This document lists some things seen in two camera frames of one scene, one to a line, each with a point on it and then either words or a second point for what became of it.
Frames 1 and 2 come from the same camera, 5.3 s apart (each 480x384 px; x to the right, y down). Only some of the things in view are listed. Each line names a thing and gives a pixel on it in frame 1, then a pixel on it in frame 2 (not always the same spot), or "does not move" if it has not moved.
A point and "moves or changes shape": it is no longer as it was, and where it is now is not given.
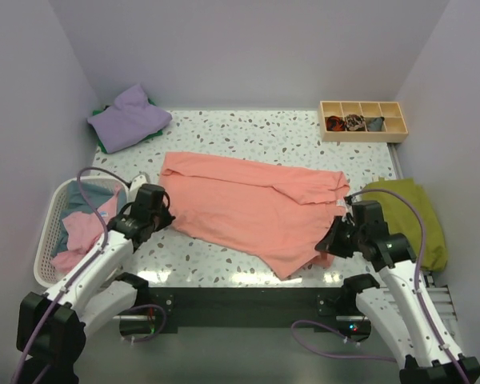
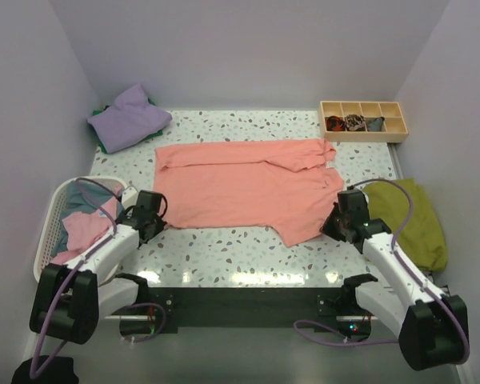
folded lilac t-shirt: x=133 y=118 does not move
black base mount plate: x=166 y=310 does not move
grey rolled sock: x=376 y=124 does not move
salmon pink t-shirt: x=270 y=216 moves or changes shape
